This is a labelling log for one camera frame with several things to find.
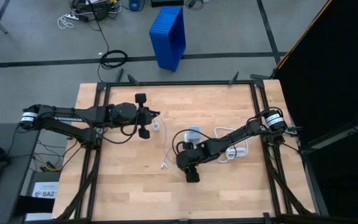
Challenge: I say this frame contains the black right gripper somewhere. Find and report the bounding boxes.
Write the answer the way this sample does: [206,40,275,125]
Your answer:
[175,141,208,184]

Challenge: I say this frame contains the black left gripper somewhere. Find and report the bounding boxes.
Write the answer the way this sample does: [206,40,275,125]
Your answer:
[135,93,161,140]

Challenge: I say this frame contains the white braided USB cable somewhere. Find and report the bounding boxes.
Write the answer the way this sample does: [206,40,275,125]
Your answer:
[157,113,177,169]

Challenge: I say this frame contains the white power strip tower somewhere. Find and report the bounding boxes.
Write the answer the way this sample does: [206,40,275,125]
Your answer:
[183,125,203,151]

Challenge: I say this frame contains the thick white power cord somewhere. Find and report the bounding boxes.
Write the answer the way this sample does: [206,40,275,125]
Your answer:
[213,126,250,164]

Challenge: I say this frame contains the blue plastic crate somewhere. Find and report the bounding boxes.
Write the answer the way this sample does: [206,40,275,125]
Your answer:
[149,5,187,73]

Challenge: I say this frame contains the blue round object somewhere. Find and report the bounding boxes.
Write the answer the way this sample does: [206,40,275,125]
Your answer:
[128,0,145,12]

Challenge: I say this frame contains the black flat case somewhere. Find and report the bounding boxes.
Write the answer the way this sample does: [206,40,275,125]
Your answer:
[150,0,185,8]

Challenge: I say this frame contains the black electronics pile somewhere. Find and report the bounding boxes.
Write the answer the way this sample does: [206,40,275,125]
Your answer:
[70,0,122,22]

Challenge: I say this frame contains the white flat power strip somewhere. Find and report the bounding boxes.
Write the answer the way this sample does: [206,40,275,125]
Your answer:
[57,11,81,30]

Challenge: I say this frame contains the black box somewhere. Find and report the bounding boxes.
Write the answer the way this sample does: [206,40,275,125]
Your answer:
[12,195,55,215]

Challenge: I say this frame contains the black desk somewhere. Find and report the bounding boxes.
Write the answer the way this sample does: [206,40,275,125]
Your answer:
[0,123,40,224]

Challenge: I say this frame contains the black curtain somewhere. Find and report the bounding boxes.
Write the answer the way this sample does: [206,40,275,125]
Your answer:
[272,0,358,224]

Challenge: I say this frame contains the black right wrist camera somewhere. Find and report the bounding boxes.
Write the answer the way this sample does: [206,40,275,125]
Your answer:
[176,151,198,170]

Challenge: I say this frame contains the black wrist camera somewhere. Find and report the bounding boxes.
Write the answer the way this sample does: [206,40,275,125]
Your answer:
[176,151,198,170]
[112,101,139,121]

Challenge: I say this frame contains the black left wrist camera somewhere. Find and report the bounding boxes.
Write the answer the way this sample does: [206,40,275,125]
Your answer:
[112,101,139,121]

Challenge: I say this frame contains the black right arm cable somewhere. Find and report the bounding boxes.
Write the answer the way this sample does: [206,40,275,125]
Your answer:
[172,128,213,156]

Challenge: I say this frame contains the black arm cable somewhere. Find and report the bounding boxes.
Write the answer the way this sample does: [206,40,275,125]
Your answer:
[103,119,141,146]
[172,128,213,156]

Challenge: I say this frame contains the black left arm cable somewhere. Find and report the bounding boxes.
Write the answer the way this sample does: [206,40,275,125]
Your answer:
[103,119,141,146]

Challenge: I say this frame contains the coiled black cable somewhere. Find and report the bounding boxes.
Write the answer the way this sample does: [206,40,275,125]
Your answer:
[96,6,129,83]

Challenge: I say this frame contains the yellow and black cables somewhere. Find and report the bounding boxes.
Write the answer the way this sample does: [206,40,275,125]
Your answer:
[34,151,62,174]

